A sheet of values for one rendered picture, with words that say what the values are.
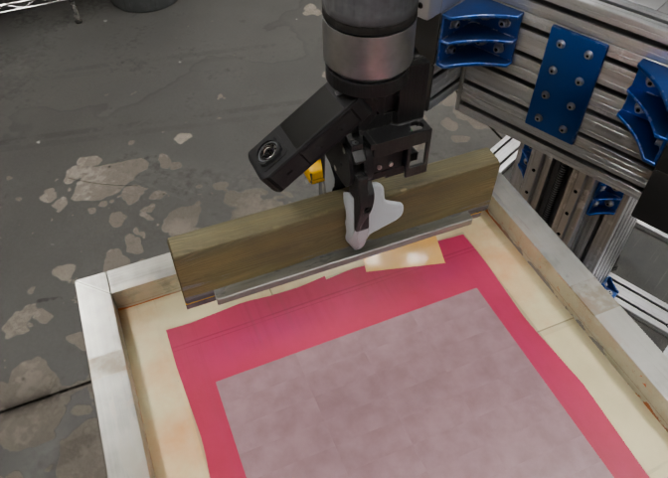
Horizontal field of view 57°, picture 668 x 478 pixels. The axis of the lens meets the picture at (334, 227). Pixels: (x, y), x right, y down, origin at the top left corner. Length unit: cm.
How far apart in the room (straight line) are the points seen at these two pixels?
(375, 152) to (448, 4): 48
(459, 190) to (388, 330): 19
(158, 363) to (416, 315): 31
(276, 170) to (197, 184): 184
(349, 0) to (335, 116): 10
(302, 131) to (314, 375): 30
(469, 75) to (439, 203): 47
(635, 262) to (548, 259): 118
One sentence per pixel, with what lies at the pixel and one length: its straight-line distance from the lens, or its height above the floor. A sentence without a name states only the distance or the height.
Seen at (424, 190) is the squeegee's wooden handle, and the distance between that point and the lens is 65.
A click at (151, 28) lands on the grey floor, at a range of 336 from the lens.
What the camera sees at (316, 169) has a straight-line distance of 94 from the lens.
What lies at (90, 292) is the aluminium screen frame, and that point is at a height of 99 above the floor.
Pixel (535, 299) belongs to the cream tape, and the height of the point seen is 95.
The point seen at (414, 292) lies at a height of 95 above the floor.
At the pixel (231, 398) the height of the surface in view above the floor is 95.
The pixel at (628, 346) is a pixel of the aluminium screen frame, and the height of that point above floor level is 99.
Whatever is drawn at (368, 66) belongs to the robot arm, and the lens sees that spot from 50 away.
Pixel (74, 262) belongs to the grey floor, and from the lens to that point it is 222.
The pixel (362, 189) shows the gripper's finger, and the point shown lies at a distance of 56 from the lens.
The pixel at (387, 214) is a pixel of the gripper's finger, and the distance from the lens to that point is 62.
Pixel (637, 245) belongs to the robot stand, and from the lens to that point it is 203.
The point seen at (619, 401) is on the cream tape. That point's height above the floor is 95.
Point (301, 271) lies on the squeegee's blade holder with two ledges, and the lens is 64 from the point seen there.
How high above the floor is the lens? 158
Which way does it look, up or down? 47 degrees down
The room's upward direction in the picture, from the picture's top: straight up
